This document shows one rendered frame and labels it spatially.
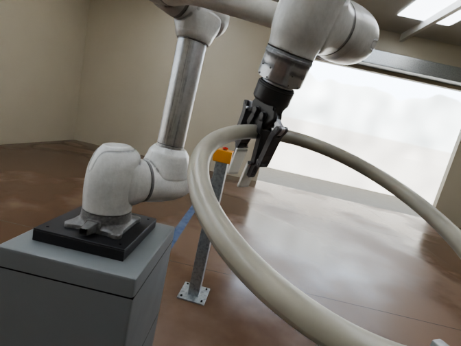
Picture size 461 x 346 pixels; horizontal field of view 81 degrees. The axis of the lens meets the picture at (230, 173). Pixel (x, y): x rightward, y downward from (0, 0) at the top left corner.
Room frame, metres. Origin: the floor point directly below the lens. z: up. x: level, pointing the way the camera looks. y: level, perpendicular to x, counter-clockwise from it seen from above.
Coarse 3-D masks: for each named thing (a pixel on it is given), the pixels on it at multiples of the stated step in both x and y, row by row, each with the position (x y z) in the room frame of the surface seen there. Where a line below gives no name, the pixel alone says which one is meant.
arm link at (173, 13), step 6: (150, 0) 0.87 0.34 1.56; (156, 0) 0.83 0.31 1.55; (162, 6) 0.87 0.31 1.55; (168, 6) 0.87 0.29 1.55; (174, 6) 0.87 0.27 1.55; (180, 6) 0.88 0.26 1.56; (186, 6) 0.89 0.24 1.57; (168, 12) 0.90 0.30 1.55; (174, 12) 0.90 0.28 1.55; (180, 12) 0.90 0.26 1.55
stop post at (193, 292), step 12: (216, 156) 1.73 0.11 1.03; (228, 156) 1.72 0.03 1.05; (216, 168) 1.75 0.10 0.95; (216, 180) 1.75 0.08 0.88; (216, 192) 1.75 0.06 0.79; (204, 240) 1.75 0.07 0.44; (204, 252) 1.75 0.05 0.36; (204, 264) 1.74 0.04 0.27; (192, 276) 1.75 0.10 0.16; (192, 288) 1.75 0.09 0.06; (204, 288) 1.86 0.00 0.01; (192, 300) 1.70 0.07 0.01; (204, 300) 1.73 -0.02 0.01
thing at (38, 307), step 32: (160, 224) 1.03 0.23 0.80; (0, 256) 0.66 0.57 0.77; (32, 256) 0.66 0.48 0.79; (64, 256) 0.68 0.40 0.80; (96, 256) 0.72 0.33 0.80; (128, 256) 0.75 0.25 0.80; (160, 256) 0.88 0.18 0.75; (0, 288) 0.66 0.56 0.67; (32, 288) 0.66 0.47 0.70; (64, 288) 0.66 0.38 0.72; (96, 288) 0.66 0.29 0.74; (128, 288) 0.65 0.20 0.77; (160, 288) 0.98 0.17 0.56; (0, 320) 0.66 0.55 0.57; (32, 320) 0.66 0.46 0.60; (64, 320) 0.66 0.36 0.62; (96, 320) 0.66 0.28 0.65; (128, 320) 0.66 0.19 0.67
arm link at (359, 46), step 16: (176, 0) 0.76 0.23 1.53; (192, 0) 0.72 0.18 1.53; (208, 0) 0.70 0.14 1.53; (224, 0) 0.69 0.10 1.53; (240, 0) 0.68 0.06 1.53; (256, 0) 0.68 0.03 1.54; (240, 16) 0.71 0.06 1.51; (256, 16) 0.69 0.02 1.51; (272, 16) 0.68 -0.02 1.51; (368, 16) 0.56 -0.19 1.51; (352, 32) 0.53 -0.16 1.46; (368, 32) 0.56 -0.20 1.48; (352, 48) 0.56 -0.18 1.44; (368, 48) 0.59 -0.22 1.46; (352, 64) 0.64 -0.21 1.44
